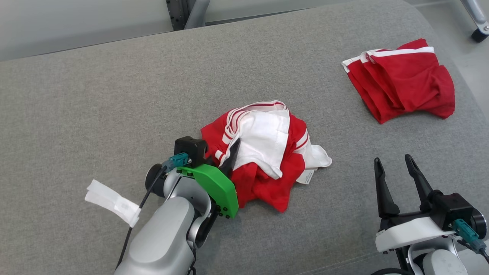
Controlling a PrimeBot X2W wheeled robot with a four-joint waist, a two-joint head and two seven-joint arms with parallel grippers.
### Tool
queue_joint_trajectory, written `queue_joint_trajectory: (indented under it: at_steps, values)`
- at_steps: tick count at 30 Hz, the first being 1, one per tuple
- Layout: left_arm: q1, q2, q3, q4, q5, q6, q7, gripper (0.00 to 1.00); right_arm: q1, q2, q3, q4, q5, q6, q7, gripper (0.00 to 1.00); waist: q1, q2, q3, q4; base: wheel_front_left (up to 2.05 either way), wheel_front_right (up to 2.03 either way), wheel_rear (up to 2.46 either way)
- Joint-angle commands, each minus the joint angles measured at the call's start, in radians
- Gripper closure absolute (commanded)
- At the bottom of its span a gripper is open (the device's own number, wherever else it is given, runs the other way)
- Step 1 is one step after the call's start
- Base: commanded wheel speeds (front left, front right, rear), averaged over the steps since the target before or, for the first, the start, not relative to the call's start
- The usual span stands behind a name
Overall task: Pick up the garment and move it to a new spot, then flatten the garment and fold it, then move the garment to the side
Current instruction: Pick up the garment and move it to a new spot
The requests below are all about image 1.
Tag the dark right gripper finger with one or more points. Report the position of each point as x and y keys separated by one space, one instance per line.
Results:
x=422 y=191
x=384 y=198

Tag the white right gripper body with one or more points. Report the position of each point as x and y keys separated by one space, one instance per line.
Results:
x=412 y=233

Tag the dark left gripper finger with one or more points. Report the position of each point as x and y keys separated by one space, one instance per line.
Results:
x=231 y=162

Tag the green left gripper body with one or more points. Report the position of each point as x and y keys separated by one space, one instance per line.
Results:
x=217 y=187

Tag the red basketball jersey white trim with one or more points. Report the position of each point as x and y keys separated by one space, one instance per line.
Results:
x=263 y=137

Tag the red shorts white hem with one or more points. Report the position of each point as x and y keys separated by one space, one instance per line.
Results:
x=405 y=84

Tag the white tape label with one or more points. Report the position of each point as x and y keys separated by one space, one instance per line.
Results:
x=110 y=200

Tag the grey fabric sofa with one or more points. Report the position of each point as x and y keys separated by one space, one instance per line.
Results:
x=114 y=95

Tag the grey leg with black caster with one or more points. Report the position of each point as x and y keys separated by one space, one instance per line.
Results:
x=477 y=15

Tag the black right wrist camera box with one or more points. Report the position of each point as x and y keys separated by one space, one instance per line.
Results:
x=456 y=208

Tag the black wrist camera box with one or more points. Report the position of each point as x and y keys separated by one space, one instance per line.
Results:
x=456 y=208
x=191 y=149

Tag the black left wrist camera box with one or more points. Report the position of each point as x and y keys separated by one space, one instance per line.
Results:
x=191 y=149

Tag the grey metal post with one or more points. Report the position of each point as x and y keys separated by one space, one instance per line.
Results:
x=177 y=13

